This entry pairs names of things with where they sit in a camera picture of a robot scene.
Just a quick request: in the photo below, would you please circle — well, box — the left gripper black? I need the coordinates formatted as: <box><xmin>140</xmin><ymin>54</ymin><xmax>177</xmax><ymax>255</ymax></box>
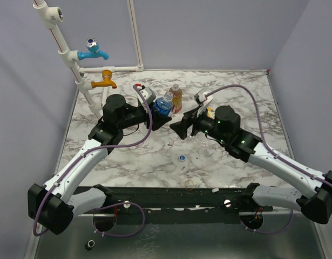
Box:
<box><xmin>118</xmin><ymin>101</ymin><xmax>172</xmax><ymax>131</ymax></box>

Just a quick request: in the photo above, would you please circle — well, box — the blue label water bottle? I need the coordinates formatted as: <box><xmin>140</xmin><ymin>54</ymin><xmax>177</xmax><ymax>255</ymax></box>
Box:
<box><xmin>154</xmin><ymin>91</ymin><xmax>173</xmax><ymax>116</ymax></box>

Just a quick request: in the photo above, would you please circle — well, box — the golden energy drink bottle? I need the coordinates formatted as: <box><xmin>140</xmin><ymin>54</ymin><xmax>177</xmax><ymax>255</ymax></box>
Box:
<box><xmin>169</xmin><ymin>84</ymin><xmax>182</xmax><ymax>114</ymax></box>

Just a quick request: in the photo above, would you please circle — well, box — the clear plastic bottle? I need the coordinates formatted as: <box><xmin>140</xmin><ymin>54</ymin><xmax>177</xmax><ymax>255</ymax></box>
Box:
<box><xmin>190</xmin><ymin>134</ymin><xmax>218</xmax><ymax>156</ymax></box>

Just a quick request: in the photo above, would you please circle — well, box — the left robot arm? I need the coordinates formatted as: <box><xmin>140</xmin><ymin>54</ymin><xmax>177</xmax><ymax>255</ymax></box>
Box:
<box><xmin>27</xmin><ymin>93</ymin><xmax>171</xmax><ymax>235</ymax></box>

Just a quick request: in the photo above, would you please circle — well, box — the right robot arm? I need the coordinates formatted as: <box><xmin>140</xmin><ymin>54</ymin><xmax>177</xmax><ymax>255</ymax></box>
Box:
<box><xmin>170</xmin><ymin>106</ymin><xmax>332</xmax><ymax>224</ymax></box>

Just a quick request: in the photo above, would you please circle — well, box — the orange label clear bottle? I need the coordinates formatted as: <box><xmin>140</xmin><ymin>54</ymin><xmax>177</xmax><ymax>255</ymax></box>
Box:
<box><xmin>207</xmin><ymin>106</ymin><xmax>215</xmax><ymax>119</ymax></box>

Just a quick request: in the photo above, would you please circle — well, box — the yellow rubber band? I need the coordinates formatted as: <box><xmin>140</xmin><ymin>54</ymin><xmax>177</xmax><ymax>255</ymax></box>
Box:
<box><xmin>184</xmin><ymin>179</ymin><xmax>194</xmax><ymax>190</ymax></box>

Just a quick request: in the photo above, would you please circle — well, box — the orange faucet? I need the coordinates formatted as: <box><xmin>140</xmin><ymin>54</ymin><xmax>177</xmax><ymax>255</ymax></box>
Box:
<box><xmin>91</xmin><ymin>70</ymin><xmax>117</xmax><ymax>89</ymax></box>

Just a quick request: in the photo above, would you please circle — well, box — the blue faucet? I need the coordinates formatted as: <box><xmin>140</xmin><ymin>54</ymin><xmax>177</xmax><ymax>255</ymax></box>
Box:
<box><xmin>77</xmin><ymin>38</ymin><xmax>109</xmax><ymax>60</ymax></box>

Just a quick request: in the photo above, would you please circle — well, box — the small black white knob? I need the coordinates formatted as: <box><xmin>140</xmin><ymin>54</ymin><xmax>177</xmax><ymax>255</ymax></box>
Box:
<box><xmin>85</xmin><ymin>240</ymin><xmax>95</xmax><ymax>251</ymax></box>

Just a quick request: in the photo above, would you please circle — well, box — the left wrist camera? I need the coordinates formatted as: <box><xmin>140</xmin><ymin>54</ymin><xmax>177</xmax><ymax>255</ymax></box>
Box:
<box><xmin>134</xmin><ymin>84</ymin><xmax>156</xmax><ymax>105</ymax></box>

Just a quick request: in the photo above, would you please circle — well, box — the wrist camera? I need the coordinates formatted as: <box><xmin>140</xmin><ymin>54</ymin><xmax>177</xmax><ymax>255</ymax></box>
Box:
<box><xmin>134</xmin><ymin>84</ymin><xmax>156</xmax><ymax>105</ymax></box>
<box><xmin>194</xmin><ymin>90</ymin><xmax>213</xmax><ymax>117</ymax></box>

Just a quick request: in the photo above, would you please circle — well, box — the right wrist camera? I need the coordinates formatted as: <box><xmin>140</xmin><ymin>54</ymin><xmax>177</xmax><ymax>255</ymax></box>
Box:
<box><xmin>194</xmin><ymin>90</ymin><xmax>213</xmax><ymax>117</ymax></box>

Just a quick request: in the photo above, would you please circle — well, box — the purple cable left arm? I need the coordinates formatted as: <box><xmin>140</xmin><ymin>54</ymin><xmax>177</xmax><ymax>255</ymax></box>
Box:
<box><xmin>32</xmin><ymin>84</ymin><xmax>153</xmax><ymax>237</ymax></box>

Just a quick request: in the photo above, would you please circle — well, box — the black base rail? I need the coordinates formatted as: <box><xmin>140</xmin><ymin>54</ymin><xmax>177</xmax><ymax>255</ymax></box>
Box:
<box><xmin>73</xmin><ymin>185</ymin><xmax>274</xmax><ymax>224</ymax></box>

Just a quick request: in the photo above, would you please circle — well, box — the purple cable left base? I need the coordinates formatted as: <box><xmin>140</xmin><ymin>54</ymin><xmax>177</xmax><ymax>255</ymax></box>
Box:
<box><xmin>92</xmin><ymin>200</ymin><xmax>146</xmax><ymax>238</ymax></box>

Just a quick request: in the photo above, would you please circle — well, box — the purple cable base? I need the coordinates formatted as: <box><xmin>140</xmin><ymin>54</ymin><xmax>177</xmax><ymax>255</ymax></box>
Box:
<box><xmin>243</xmin><ymin>209</ymin><xmax>295</xmax><ymax>235</ymax></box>
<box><xmin>92</xmin><ymin>200</ymin><xmax>146</xmax><ymax>238</ymax></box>

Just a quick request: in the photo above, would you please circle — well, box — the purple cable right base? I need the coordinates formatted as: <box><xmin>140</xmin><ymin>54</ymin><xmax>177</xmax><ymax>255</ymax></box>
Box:
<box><xmin>243</xmin><ymin>209</ymin><xmax>295</xmax><ymax>235</ymax></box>

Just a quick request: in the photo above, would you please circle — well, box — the white PVC pipe frame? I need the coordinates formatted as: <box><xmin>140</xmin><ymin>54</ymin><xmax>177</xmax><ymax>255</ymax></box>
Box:
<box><xmin>32</xmin><ymin>0</ymin><xmax>144</xmax><ymax>121</ymax></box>

